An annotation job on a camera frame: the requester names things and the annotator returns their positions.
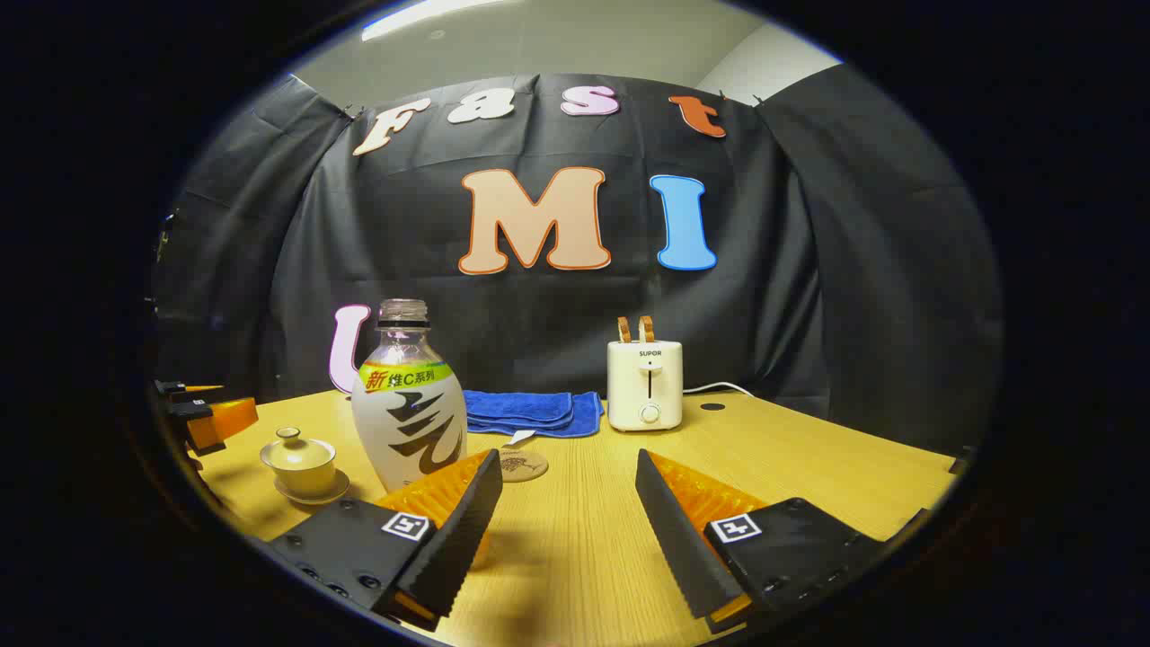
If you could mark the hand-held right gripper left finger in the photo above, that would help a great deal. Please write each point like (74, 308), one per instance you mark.
(467, 530)

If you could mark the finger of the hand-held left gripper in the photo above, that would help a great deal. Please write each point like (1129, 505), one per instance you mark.
(171, 387)
(225, 422)

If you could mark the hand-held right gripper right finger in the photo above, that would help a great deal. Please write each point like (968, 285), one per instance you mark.
(678, 539)

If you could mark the yellow teacup lid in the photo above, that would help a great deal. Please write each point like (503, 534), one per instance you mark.
(296, 451)

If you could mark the round cork coaster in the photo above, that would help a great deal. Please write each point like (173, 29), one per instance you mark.
(526, 465)

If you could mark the white label water bottle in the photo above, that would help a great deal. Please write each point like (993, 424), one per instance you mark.
(409, 422)

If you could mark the folded blue towel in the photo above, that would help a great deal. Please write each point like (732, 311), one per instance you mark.
(530, 409)

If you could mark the cream toaster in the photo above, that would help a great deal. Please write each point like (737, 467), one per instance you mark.
(644, 386)

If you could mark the toast bread slice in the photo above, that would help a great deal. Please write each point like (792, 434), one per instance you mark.
(623, 330)
(647, 330)

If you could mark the black backdrop cloth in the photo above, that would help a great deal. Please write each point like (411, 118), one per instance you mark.
(809, 270)

